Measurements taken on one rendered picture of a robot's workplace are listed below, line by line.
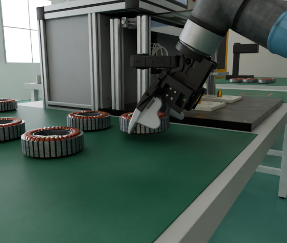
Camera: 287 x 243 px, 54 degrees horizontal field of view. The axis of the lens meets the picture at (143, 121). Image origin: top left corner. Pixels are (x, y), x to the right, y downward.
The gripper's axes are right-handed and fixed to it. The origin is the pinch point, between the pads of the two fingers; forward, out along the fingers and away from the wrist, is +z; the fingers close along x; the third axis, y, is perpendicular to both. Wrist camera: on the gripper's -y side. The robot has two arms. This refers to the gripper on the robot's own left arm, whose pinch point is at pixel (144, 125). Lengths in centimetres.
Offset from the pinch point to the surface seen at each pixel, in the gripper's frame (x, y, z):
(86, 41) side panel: 17.4, -40.4, -1.3
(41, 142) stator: -23.2, -5.0, 2.4
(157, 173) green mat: -17.4, 13.4, -4.5
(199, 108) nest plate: 31.2, 0.4, -0.1
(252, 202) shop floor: 136, 37, 69
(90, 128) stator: -3.5, -10.9, 8.1
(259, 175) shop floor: 189, 32, 72
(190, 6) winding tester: 59, -33, -24
